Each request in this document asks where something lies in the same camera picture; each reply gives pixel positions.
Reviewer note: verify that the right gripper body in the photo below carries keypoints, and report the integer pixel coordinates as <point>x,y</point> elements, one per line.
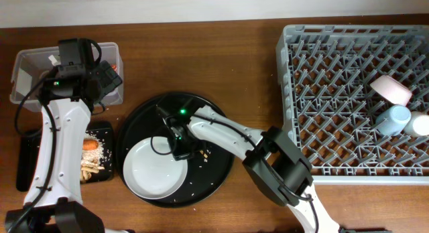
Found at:
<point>182,146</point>

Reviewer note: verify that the black rectangular tray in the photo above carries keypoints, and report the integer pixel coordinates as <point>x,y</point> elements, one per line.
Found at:
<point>29,150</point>

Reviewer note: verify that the white cup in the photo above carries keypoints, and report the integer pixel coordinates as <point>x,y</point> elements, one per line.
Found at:
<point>418,125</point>

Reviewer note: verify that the light blue cup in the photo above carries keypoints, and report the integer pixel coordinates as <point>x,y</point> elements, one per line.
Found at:
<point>393,121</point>

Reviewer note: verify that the grey dishwasher rack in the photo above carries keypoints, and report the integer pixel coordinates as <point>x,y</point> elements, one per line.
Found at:
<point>330,109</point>

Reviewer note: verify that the pink bowl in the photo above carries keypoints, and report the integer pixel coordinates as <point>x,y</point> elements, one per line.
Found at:
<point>391,90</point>

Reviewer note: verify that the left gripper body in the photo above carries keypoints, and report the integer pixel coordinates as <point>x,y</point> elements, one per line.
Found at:
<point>108,80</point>

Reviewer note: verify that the wooden chopstick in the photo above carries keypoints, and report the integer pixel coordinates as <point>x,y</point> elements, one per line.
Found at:
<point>204,154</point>

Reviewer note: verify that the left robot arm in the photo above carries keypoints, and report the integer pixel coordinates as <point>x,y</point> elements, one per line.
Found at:
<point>67,94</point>

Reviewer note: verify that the grey plate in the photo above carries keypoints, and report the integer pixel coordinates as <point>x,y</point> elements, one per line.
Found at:
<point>151,172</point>

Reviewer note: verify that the round black tray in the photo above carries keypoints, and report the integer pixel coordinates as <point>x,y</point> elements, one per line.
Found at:
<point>204,175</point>

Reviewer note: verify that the clear plastic bin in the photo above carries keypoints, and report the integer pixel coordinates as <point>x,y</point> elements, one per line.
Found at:
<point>32,64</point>

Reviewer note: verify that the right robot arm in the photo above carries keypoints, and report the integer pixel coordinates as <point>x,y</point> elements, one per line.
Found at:
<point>275,164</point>

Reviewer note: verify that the orange carrot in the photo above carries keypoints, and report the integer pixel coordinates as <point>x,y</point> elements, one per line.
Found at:
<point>90,145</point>

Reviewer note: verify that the white tissue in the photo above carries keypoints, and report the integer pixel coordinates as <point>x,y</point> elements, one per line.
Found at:
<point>55,60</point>

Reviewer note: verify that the rice and peanut shells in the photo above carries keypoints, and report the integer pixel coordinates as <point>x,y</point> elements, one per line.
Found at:
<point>96,165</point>

